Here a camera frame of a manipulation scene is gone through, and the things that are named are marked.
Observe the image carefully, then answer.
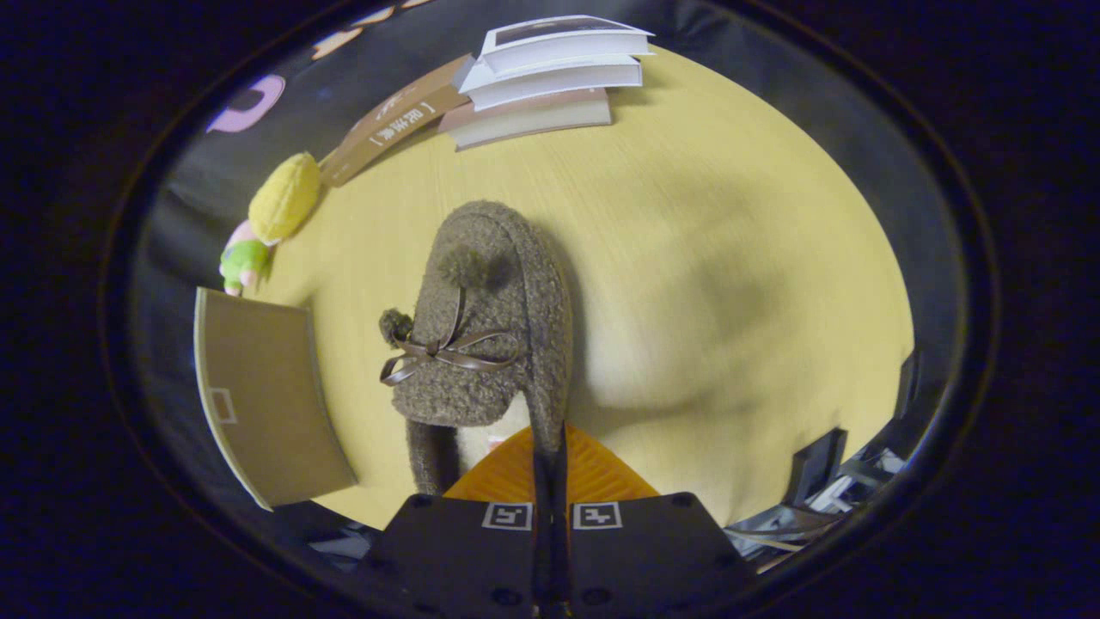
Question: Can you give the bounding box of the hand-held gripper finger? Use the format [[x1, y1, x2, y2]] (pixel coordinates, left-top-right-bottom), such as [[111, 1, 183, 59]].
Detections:
[[554, 423, 757, 619], [365, 426, 553, 619]]

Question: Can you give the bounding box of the brown fuzzy shoe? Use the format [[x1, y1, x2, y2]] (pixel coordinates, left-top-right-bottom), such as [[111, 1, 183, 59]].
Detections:
[[378, 199, 575, 497]]

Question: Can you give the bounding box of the pink and green plush toy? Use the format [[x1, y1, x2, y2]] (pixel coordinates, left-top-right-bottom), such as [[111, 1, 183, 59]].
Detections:
[[219, 219, 276, 297]]

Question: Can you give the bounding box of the yellow round plush toy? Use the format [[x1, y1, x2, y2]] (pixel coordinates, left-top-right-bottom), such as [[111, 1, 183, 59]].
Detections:
[[248, 152, 321, 246]]

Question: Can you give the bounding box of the brown hardcover book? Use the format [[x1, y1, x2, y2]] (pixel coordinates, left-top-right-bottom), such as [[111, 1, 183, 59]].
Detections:
[[318, 53, 476, 188]]

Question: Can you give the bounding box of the plain white book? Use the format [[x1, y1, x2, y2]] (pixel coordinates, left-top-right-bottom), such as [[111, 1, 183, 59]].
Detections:
[[456, 53, 645, 112]]

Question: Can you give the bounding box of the black backdrop cloth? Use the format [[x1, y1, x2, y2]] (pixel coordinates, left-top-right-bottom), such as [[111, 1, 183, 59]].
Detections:
[[129, 0, 968, 534]]

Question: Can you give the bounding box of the black frame structure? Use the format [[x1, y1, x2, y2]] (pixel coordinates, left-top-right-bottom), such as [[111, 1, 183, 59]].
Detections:
[[726, 348, 925, 573]]

